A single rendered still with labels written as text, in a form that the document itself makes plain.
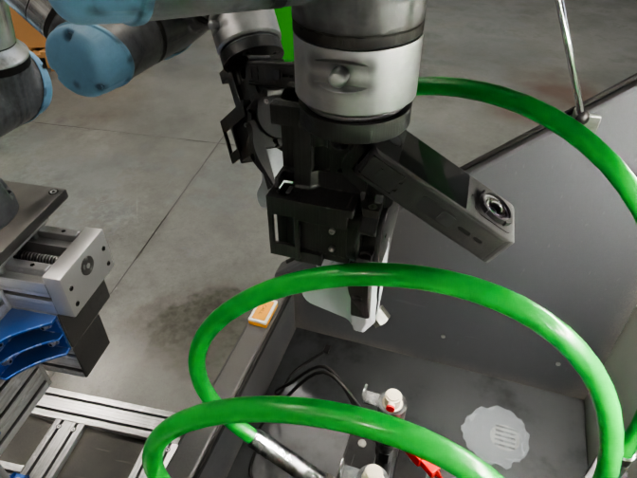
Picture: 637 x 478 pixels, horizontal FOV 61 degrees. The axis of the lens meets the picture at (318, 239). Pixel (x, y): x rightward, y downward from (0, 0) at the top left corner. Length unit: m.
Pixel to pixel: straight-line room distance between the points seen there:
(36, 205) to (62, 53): 0.48
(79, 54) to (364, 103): 0.36
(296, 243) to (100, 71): 0.31
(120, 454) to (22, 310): 0.70
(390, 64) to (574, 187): 0.46
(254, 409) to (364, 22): 0.21
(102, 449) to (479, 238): 1.44
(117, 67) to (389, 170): 0.36
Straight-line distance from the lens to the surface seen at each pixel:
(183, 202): 2.80
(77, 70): 0.62
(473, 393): 0.96
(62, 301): 1.00
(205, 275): 2.36
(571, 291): 0.84
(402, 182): 0.34
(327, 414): 0.28
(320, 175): 0.37
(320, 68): 0.31
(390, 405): 0.54
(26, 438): 1.79
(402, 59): 0.31
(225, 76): 0.67
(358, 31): 0.29
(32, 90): 1.05
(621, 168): 0.40
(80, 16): 0.29
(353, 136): 0.32
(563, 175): 0.72
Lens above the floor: 1.59
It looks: 40 degrees down
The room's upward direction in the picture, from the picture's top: straight up
